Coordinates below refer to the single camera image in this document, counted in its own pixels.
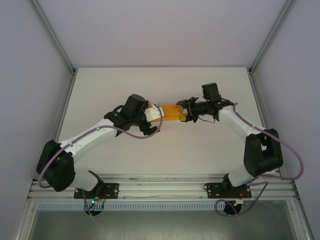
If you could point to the aluminium mounting rail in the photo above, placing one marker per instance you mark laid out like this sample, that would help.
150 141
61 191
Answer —
162 188

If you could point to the aluminium frame post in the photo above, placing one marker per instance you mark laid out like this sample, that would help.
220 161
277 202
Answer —
53 37
271 37

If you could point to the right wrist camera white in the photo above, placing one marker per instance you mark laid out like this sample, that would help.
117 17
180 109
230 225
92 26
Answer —
200 98

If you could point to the aluminium table side rail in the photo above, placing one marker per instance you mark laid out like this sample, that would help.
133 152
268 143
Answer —
66 105
257 100

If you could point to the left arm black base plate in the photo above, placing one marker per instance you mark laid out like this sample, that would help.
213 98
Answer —
112 190

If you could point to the orange paper box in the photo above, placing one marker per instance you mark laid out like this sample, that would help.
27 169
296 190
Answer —
171 112

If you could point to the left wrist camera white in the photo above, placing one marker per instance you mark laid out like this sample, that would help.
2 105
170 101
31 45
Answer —
153 113

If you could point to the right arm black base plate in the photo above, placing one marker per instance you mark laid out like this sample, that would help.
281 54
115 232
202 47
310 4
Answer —
211 190

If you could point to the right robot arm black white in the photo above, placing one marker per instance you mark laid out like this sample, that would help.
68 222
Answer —
262 155

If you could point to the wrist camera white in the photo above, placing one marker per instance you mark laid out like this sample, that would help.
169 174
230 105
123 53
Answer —
153 113
200 98

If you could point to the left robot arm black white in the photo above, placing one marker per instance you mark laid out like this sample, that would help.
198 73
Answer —
57 165

